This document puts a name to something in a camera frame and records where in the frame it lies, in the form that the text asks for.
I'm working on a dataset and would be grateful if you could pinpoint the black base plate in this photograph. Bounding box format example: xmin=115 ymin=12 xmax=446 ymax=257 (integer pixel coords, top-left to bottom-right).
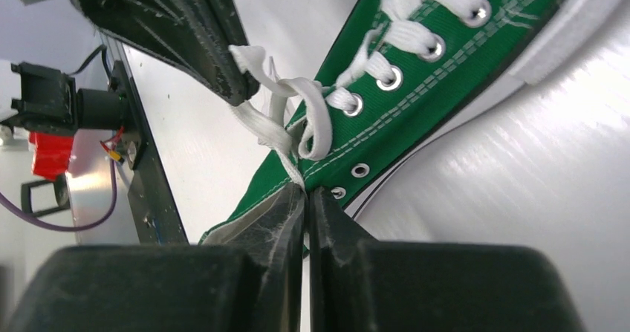
xmin=101 ymin=35 xmax=189 ymax=244

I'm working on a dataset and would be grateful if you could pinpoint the white shoelace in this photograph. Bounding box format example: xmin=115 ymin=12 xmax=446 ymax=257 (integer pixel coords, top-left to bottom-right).
xmin=228 ymin=0 xmax=491 ymax=188

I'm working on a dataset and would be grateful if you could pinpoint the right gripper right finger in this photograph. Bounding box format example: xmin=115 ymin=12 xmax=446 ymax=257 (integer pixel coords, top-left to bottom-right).
xmin=308 ymin=187 xmax=585 ymax=331

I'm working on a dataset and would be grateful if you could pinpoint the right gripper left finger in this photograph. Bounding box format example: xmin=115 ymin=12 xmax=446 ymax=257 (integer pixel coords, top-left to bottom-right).
xmin=7 ymin=183 xmax=306 ymax=331

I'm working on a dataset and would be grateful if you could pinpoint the red object off table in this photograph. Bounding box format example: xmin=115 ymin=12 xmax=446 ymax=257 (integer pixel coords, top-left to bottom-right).
xmin=28 ymin=131 xmax=74 ymax=181

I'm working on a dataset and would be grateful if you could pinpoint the green canvas sneaker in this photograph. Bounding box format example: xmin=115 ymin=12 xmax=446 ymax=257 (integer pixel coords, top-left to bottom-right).
xmin=201 ymin=0 xmax=623 ymax=244

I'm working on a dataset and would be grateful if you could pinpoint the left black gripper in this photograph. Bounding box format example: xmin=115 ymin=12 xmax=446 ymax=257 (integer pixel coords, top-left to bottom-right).
xmin=20 ymin=0 xmax=259 ymax=106

